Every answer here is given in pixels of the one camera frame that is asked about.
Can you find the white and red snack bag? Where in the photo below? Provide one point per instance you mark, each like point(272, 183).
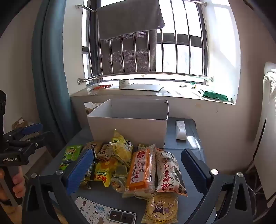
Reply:
point(170, 172)

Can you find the white chair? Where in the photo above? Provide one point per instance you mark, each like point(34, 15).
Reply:
point(267, 129)

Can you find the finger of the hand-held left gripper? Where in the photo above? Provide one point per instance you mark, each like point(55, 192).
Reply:
point(32, 128)
point(43, 137)

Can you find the small beige snack packet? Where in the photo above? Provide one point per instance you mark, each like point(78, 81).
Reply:
point(104, 151)

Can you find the phone with cartoon case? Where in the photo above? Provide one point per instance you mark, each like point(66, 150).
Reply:
point(94, 209)

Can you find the yellow pouch with orange circle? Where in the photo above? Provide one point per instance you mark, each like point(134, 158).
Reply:
point(105, 170)

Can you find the small green scrap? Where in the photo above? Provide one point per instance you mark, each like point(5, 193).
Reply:
point(193, 85)

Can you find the brown snack packet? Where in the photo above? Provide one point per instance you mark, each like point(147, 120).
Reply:
point(97, 146)

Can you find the green seaweed packet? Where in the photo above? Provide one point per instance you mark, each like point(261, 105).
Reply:
point(69, 155)

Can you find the white cardboard box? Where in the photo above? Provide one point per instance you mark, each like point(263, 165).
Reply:
point(129, 129)

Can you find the jelly cup with orange print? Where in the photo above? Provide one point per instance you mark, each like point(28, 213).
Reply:
point(118, 184)

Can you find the yellow chip bag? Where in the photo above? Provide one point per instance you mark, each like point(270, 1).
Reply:
point(123, 148)

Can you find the plain yellow jelly cup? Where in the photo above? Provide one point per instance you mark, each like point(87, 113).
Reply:
point(121, 171)

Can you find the yellow round biscuit packet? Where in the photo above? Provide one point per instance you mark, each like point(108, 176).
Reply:
point(159, 209)

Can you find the metal window railing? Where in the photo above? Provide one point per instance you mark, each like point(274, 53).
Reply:
point(151, 74)

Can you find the tissue pack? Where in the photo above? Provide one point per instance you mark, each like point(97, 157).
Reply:
point(90, 107)

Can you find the grey towel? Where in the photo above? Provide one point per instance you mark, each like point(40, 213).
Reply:
point(129, 17)

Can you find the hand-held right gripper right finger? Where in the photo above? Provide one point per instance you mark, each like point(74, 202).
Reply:
point(190, 164)

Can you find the teal curtain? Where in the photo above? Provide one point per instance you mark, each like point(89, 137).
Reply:
point(49, 86)

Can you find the person's left hand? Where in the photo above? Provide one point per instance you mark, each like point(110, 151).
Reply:
point(19, 183)

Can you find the small cardboard box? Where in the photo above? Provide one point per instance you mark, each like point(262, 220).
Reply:
point(20, 123)

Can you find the white remote control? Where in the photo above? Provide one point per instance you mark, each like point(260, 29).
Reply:
point(181, 130)

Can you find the small white green packet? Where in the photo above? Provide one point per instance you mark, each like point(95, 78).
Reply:
point(142, 147)

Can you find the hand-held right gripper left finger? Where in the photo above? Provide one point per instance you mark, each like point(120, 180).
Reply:
point(79, 170)

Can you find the orange cake packet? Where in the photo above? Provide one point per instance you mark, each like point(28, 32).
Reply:
point(140, 170)

